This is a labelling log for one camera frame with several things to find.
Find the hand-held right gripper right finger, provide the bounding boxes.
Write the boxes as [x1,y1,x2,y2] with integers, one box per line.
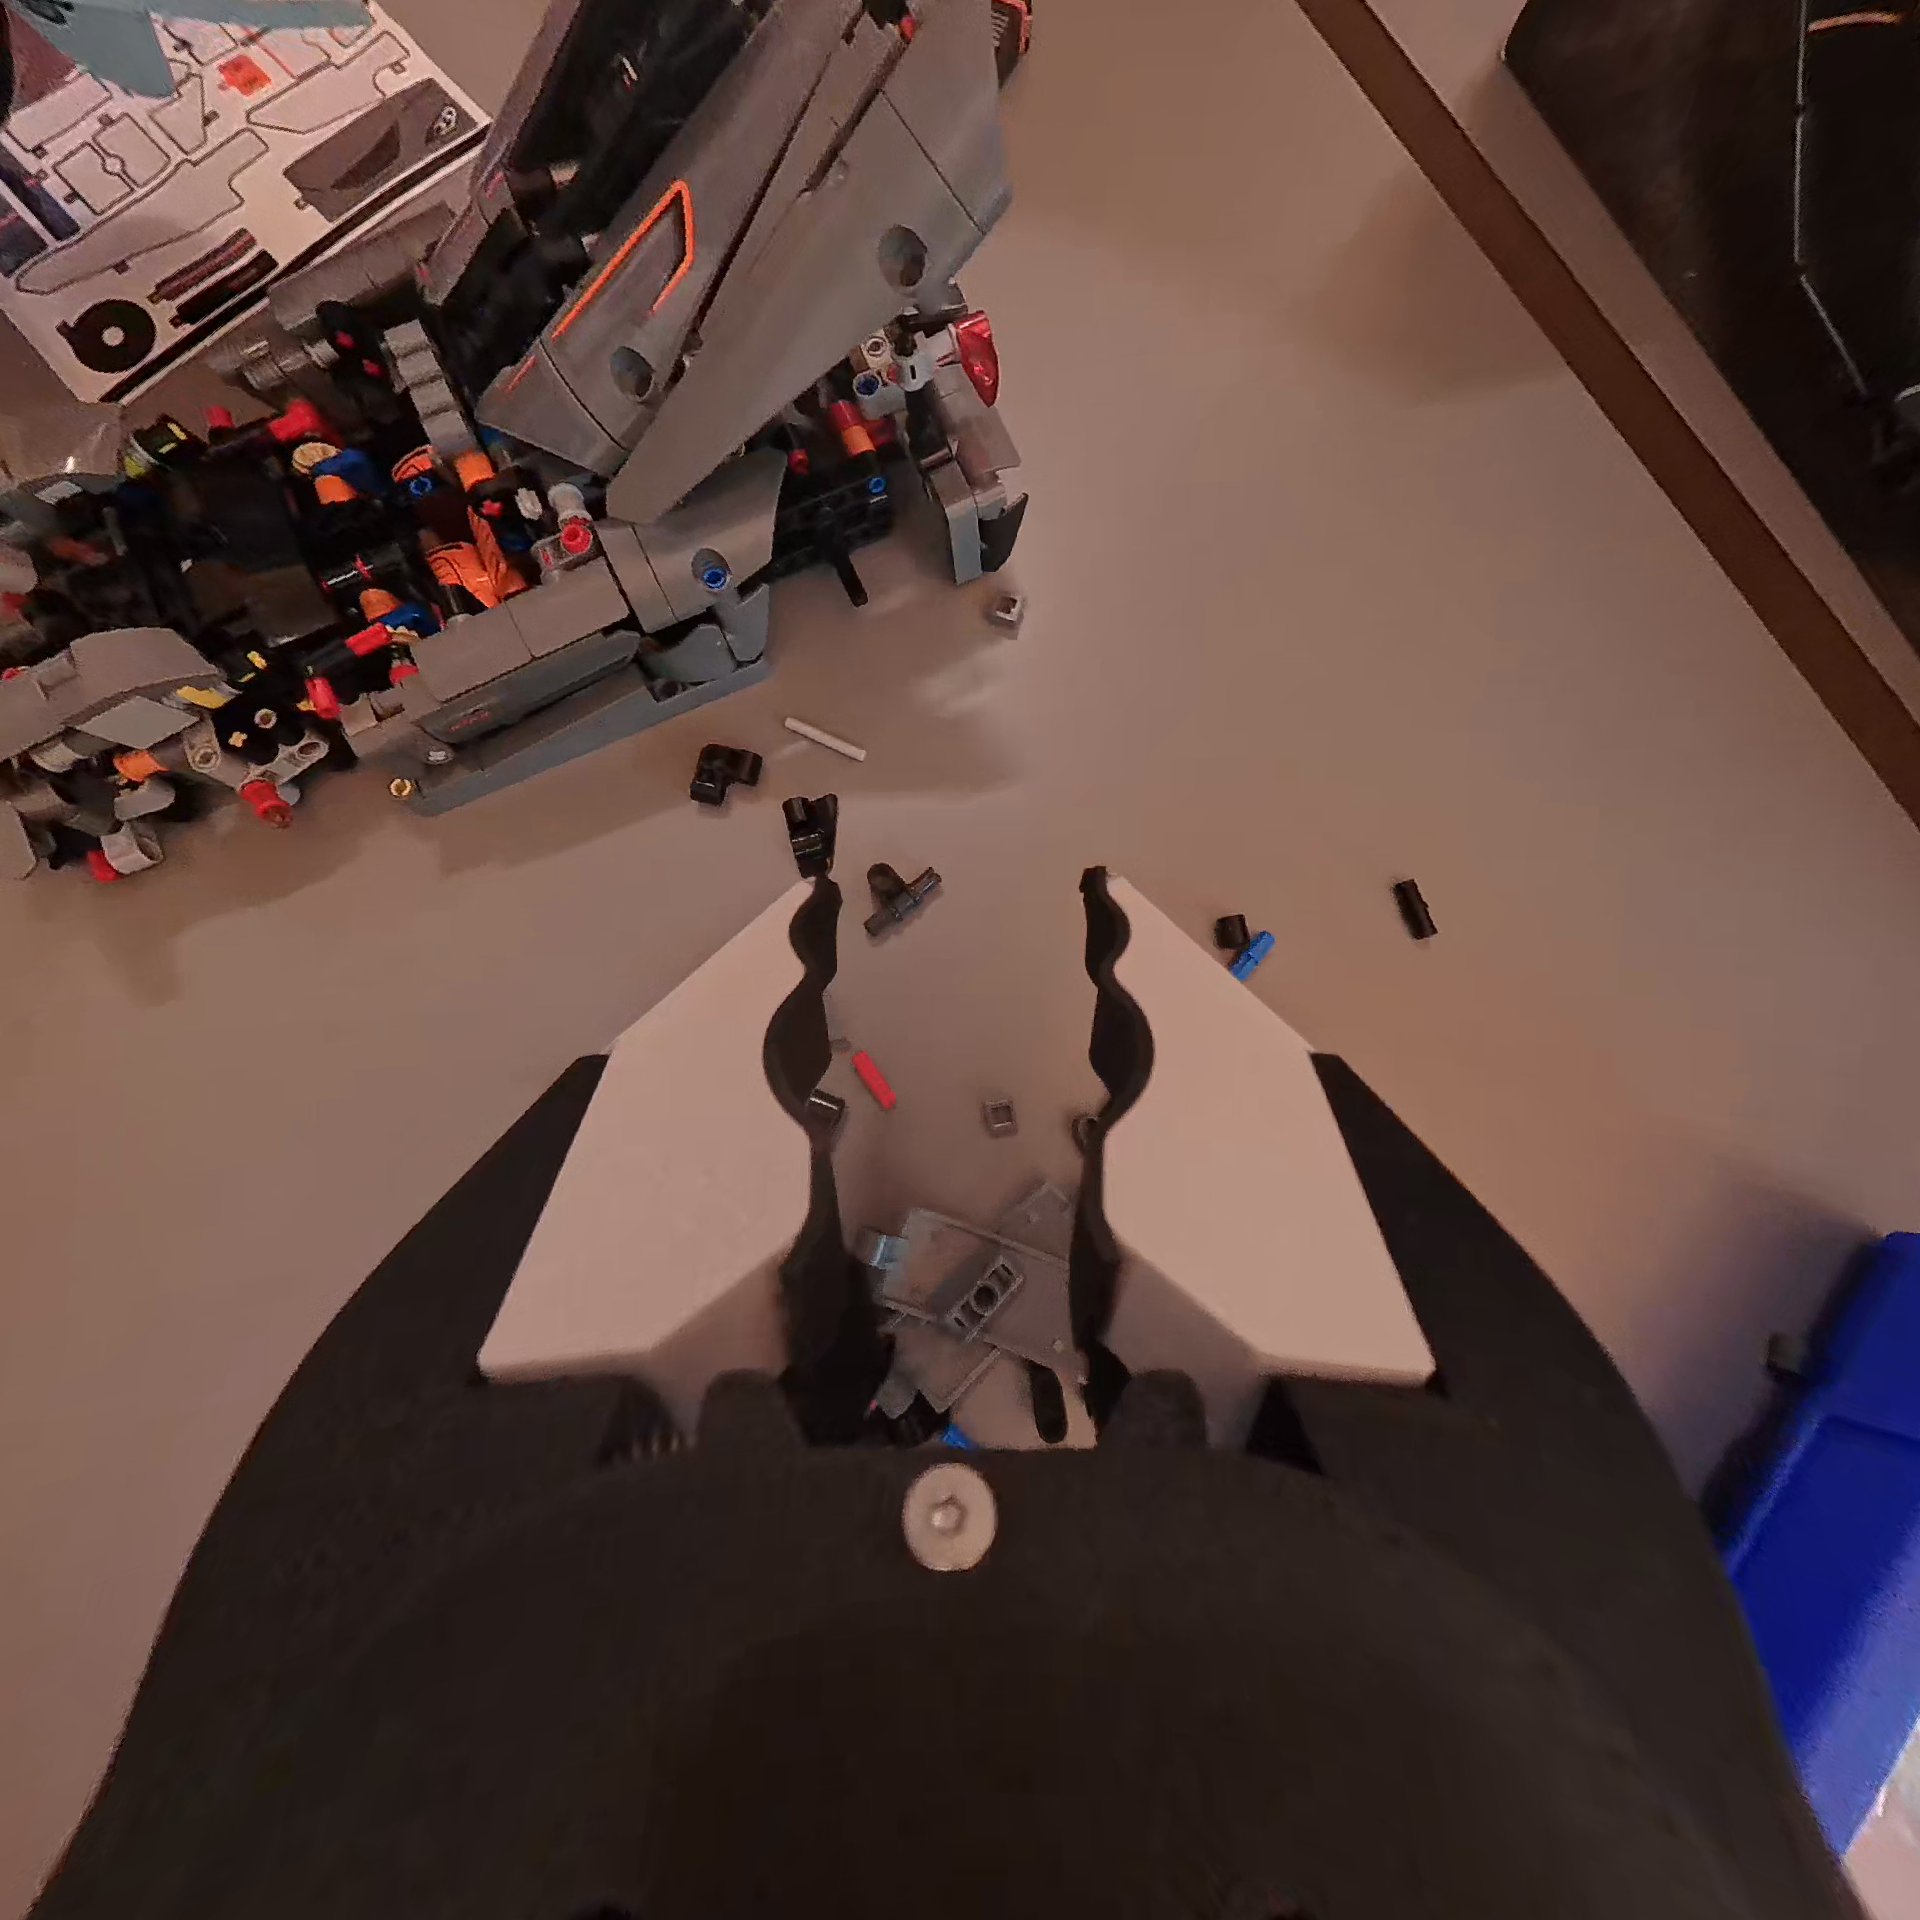
[1067,864,1441,1431]

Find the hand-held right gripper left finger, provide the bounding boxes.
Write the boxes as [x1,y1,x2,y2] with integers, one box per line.
[478,881,894,1446]

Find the grey lego car model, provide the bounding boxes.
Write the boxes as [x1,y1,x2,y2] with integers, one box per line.
[0,0,1041,888]

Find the scattered loose lego pieces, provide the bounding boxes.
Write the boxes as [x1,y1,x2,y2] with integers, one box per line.
[690,593,1442,1449]

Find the lego set box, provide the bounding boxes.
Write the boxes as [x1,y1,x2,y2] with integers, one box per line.
[1500,0,1920,664]

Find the white sticker sheet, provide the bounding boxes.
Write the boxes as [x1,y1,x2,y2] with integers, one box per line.
[0,0,497,404]

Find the blue plastic bin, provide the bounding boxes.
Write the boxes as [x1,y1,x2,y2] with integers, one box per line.
[1704,1230,1920,1854]

